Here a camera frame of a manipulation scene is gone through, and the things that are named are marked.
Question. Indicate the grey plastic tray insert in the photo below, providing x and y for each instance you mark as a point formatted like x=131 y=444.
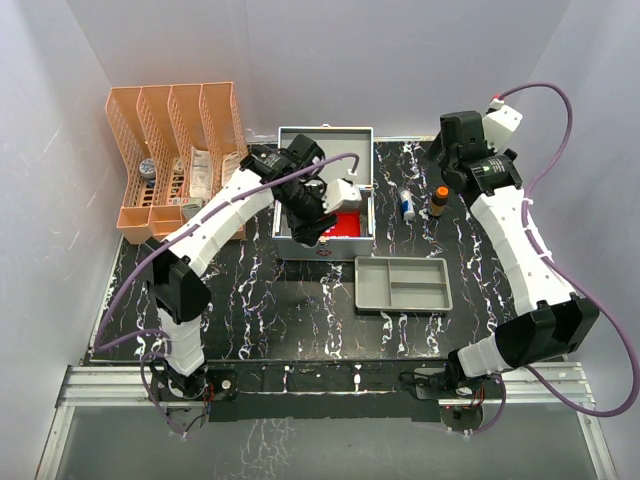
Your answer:
x=402 y=284

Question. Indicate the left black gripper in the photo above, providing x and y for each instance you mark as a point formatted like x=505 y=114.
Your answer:
x=309 y=231

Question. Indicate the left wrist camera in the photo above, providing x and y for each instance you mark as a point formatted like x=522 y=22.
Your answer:
x=341 y=195

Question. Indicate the round blue white tin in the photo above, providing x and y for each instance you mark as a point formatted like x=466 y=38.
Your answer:
x=147 y=169

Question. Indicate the silver metal medicine case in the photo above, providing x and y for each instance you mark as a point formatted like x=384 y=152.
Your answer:
x=333 y=141

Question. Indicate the aluminium frame rail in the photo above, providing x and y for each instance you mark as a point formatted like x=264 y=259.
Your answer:
x=317 y=421

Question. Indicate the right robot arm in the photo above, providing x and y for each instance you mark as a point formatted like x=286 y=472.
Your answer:
x=551 y=318

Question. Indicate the white ruler set package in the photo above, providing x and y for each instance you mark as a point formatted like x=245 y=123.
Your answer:
x=201 y=174

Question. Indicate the grey stationery box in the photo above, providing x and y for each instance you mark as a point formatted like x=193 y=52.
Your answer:
x=191 y=206

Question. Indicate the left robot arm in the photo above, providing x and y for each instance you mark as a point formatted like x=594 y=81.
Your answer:
x=289 y=176

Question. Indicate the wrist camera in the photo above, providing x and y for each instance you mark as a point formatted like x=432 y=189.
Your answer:
x=341 y=195
x=499 y=123

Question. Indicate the brown bottle orange cap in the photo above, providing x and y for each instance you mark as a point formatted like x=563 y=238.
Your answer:
x=437 y=202

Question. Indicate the white blue tube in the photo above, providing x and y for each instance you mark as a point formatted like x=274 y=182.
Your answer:
x=406 y=204

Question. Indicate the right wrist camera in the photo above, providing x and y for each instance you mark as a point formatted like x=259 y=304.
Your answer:
x=499 y=123

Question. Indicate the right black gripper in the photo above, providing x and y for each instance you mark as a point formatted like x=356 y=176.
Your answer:
x=439 y=152

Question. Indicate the red first aid pouch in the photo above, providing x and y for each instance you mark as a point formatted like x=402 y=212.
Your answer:
x=347 y=225

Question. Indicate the orange plastic file organizer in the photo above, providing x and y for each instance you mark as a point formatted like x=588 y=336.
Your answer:
x=164 y=122

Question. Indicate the white oval card package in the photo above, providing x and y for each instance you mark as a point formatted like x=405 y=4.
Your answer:
x=230 y=164

